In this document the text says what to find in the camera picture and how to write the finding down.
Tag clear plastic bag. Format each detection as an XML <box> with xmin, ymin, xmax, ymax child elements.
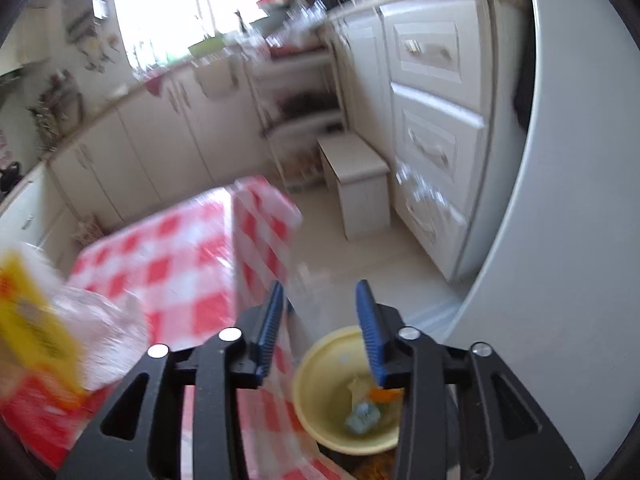
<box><xmin>1</xmin><ymin>243</ymin><xmax>150</xmax><ymax>396</ymax></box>

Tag white lower kitchen cabinets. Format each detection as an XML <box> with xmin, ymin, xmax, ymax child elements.
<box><xmin>1</xmin><ymin>51</ymin><xmax>274</xmax><ymax>271</ymax></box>

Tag white refrigerator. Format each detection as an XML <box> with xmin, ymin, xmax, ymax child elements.
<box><xmin>446</xmin><ymin>0</ymin><xmax>639</xmax><ymax>479</ymax></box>

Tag red white checkered tablecloth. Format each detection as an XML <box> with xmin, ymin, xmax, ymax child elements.
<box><xmin>0</xmin><ymin>174</ymin><xmax>346</xmax><ymax>480</ymax></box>

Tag yellow plastic bowl bin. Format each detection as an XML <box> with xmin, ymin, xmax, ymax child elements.
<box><xmin>292</xmin><ymin>325</ymin><xmax>402</xmax><ymax>456</ymax></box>

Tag white wooden step stool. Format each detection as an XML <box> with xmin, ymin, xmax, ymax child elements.
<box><xmin>318</xmin><ymin>133</ymin><xmax>390</xmax><ymax>240</ymax></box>

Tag white drawer cabinet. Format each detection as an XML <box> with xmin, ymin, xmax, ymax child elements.
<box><xmin>377</xmin><ymin>0</ymin><xmax>501</xmax><ymax>284</ymax></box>

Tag white metal storage rack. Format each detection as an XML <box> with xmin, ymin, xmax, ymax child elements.
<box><xmin>244</xmin><ymin>38</ymin><xmax>347</xmax><ymax>193</ymax></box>

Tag green basin on counter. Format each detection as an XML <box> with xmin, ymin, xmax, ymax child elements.
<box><xmin>188</xmin><ymin>35</ymin><xmax>226</xmax><ymax>58</ymax></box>

